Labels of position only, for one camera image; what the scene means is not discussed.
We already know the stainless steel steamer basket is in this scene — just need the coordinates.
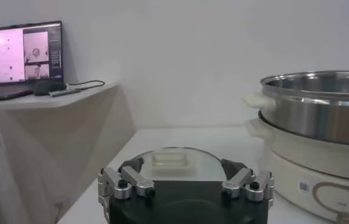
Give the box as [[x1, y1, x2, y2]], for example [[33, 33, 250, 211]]
[[243, 69, 349, 147]]

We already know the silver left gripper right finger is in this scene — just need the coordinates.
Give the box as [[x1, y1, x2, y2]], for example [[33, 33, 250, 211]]
[[219, 158, 275, 203]]

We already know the cream electric cooker base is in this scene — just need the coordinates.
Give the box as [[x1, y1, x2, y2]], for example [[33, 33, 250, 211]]
[[246, 111, 349, 223]]

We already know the black computer mouse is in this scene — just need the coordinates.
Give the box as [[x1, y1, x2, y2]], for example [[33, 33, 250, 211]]
[[30, 79, 67, 97]]

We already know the black laptop with mouse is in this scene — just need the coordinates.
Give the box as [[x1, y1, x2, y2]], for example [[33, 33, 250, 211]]
[[0, 20, 68, 102]]

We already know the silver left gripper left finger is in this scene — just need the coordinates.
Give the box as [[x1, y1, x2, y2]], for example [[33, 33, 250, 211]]
[[97, 156, 156, 201]]

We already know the black thin dongle cable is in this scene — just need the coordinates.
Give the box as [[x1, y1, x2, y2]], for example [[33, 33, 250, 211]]
[[67, 79, 106, 91]]

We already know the white side table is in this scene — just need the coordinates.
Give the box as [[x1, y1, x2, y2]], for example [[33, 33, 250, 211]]
[[0, 81, 137, 224]]

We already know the round glass pot lid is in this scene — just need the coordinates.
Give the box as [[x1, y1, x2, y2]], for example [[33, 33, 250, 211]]
[[134, 147, 227, 183]]

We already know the grey usb dongle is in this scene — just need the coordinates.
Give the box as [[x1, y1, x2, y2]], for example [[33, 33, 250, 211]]
[[47, 88, 83, 99]]

